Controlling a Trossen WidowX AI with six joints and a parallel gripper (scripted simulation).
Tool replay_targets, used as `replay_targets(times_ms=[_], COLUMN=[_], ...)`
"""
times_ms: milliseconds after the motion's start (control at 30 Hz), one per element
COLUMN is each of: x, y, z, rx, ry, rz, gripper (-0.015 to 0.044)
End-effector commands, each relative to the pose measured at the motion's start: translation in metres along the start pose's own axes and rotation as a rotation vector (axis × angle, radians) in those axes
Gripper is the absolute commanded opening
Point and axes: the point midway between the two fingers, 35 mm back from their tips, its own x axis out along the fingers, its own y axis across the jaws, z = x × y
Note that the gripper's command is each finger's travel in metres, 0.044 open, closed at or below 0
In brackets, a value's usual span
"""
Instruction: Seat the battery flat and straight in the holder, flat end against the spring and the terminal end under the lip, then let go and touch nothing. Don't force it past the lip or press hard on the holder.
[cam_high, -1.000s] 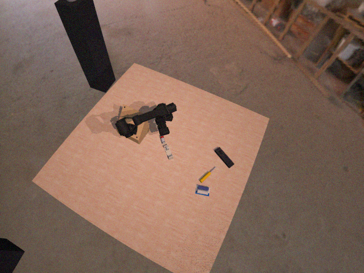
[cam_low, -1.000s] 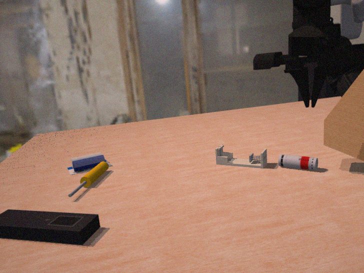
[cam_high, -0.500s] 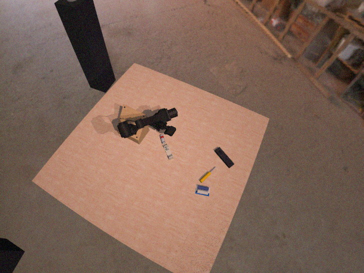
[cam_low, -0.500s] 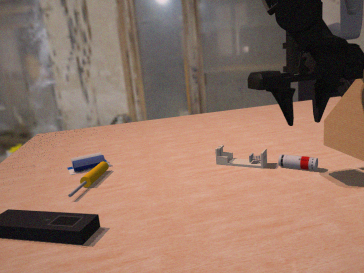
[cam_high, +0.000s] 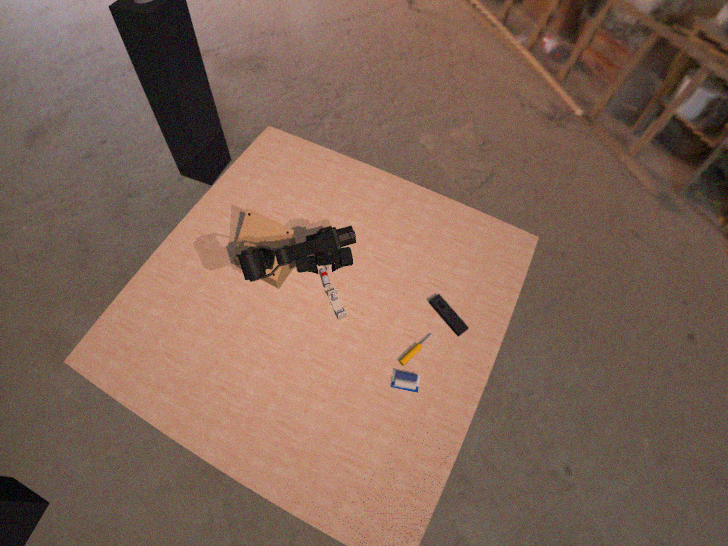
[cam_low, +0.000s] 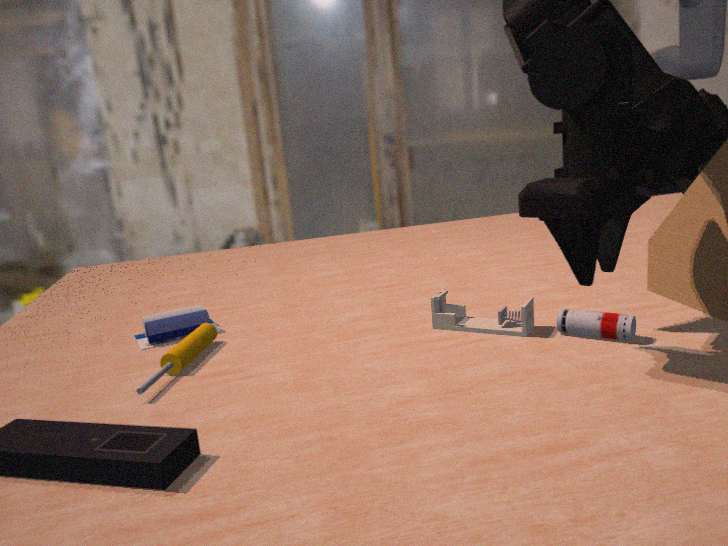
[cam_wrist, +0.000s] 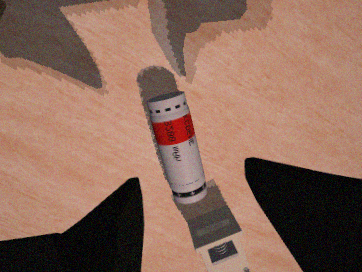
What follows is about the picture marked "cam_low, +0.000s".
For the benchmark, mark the yellow-handled screwdriver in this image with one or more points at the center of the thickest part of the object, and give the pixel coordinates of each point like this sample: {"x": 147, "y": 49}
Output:
{"x": 183, "y": 353}

